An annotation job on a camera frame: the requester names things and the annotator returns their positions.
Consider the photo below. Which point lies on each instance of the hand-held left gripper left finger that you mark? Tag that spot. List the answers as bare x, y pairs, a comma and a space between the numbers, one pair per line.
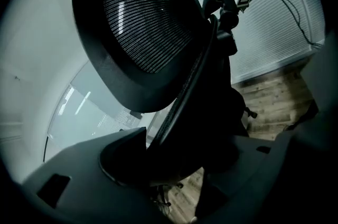
87, 191

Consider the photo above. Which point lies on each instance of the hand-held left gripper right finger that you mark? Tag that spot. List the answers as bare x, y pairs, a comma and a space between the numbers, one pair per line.
253, 178

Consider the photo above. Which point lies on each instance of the black mesh office chair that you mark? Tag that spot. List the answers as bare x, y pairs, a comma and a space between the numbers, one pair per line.
148, 27

